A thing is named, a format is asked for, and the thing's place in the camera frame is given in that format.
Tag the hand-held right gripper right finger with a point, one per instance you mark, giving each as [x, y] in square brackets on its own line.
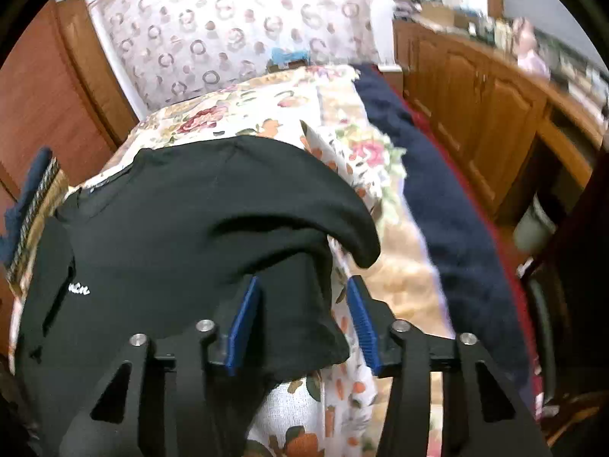
[362, 328]

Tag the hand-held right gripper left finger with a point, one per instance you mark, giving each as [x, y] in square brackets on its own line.
[242, 328]

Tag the black shirt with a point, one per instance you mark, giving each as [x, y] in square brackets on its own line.
[166, 228]

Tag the pile of folded clothes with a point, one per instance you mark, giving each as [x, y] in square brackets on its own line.
[407, 7]

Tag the navy bed blanket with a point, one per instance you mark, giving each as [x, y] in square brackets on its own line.
[447, 219]

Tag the white bin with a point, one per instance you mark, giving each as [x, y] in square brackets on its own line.
[533, 228]

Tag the floral bed sheet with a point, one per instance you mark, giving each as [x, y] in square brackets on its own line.
[200, 119]

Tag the folded tan quilt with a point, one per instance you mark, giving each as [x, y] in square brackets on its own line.
[47, 219]

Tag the folded paisley quilt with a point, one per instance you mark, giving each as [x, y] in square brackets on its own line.
[38, 204]

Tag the wooden cabinet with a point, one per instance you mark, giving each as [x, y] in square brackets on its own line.
[480, 100]

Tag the folded navy quilt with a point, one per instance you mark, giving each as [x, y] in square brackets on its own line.
[28, 185]

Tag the blue plastic bag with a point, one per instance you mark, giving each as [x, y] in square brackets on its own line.
[288, 55]

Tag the wooden wardrobe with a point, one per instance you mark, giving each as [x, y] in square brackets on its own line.
[43, 104]

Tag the circle print curtain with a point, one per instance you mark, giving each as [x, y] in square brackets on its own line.
[228, 24]

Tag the pink kettle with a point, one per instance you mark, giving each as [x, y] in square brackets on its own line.
[528, 52]

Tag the open cardboard box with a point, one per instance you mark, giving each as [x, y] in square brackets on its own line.
[437, 14]

